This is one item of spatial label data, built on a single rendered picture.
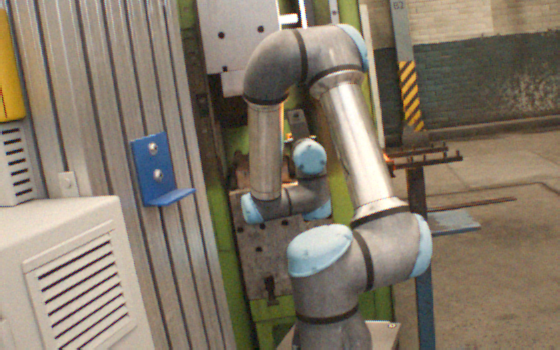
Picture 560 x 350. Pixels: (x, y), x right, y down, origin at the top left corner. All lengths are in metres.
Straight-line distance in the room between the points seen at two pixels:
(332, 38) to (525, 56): 7.33
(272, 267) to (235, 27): 0.93
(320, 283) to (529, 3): 7.68
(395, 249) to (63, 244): 0.59
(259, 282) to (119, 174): 1.48
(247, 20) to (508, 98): 6.58
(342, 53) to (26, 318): 0.76
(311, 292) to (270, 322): 1.28
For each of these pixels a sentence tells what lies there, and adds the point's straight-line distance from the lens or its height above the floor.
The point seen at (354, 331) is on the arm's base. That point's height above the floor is 0.88.
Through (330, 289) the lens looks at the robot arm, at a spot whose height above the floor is 0.97.
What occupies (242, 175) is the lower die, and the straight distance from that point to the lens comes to 2.02.
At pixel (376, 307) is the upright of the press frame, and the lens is 2.43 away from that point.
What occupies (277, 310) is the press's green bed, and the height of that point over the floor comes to 0.40.
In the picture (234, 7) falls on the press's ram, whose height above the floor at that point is 1.60.
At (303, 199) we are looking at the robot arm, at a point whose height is 1.03.
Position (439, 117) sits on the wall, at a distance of 8.02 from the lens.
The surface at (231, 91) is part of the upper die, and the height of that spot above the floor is 1.29.
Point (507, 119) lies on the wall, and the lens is 8.27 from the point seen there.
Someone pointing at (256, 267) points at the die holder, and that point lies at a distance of 2.06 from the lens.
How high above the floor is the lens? 1.34
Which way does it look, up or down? 10 degrees down
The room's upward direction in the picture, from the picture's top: 8 degrees counter-clockwise
